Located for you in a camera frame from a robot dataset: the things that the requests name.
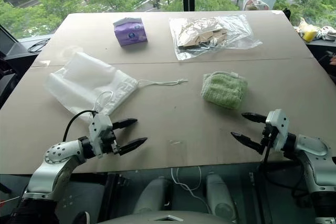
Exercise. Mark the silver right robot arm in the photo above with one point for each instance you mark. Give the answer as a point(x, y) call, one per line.
point(315, 161)

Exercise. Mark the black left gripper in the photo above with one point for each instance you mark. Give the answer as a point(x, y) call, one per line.
point(113, 142)

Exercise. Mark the grey rounded robot leg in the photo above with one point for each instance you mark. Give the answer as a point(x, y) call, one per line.
point(153, 195)
point(220, 195)

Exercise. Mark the clear zip bag with paper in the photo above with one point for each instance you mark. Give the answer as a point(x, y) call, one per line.
point(210, 35)

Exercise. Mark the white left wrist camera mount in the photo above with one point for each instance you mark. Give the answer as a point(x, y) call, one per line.
point(99, 132)

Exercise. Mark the purple tissue pack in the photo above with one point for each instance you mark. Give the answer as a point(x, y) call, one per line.
point(130, 33)

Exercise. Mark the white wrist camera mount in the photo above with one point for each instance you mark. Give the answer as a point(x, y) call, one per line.
point(99, 132)
point(279, 129)

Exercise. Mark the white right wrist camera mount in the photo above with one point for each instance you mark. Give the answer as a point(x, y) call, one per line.
point(279, 129)

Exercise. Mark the grey robot torso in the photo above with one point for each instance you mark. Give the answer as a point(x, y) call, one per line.
point(168, 217)

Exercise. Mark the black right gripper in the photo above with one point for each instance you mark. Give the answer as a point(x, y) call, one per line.
point(267, 140)

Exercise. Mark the yellow plush item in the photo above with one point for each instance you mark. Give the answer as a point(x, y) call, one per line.
point(308, 31)

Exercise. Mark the black table leg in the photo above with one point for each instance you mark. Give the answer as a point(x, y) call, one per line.
point(111, 195)

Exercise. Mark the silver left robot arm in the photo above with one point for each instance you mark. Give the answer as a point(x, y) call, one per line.
point(52, 169)

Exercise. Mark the green folded towel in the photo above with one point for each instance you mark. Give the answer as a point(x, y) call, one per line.
point(224, 90)

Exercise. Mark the white patterned cloth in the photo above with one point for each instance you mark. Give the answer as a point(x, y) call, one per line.
point(326, 33)

